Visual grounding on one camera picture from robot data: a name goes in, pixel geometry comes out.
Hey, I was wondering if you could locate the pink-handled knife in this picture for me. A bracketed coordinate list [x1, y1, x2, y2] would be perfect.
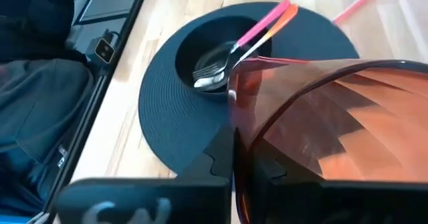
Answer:
[332, 0, 392, 25]

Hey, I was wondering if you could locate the orange translucent cup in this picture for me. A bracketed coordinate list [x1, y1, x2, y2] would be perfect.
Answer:
[227, 56, 428, 224]

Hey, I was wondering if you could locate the round dark woven placemat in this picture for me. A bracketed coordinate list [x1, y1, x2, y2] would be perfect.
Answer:
[138, 1, 360, 175]

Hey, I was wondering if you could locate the black bowl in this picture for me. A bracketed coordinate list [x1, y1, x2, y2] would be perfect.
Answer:
[175, 15, 272, 102]

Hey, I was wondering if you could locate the black aluminium table frame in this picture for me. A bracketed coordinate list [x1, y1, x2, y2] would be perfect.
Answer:
[41, 0, 152, 224]

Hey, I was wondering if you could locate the person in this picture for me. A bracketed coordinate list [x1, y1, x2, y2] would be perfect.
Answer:
[0, 0, 101, 224]

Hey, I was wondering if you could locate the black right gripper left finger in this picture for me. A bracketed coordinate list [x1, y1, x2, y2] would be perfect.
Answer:
[55, 125, 235, 224]

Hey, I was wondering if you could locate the small black table camera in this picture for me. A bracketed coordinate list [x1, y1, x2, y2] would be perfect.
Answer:
[94, 37, 116, 65]

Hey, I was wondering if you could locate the pink-handled fork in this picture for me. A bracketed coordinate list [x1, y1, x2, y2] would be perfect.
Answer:
[192, 0, 292, 82]

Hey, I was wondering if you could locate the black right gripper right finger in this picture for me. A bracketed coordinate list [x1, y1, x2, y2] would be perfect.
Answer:
[249, 142, 428, 224]

